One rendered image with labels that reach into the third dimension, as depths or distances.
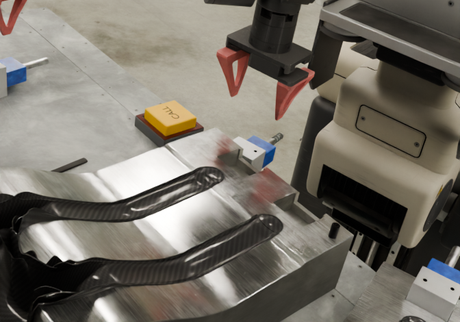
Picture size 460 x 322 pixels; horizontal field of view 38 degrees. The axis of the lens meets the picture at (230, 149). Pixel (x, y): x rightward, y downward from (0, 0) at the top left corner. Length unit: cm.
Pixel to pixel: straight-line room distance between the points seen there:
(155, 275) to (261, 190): 20
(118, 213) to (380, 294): 32
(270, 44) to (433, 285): 35
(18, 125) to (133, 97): 21
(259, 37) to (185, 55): 224
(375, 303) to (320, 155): 44
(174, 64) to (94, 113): 192
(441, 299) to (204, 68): 234
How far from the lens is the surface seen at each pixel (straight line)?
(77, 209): 74
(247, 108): 276
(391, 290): 81
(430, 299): 79
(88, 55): 127
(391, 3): 103
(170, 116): 104
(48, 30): 136
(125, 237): 72
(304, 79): 88
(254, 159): 94
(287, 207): 85
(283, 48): 87
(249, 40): 88
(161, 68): 296
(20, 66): 114
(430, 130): 109
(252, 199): 81
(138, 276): 67
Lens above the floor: 139
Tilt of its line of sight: 34 degrees down
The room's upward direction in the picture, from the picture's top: 11 degrees clockwise
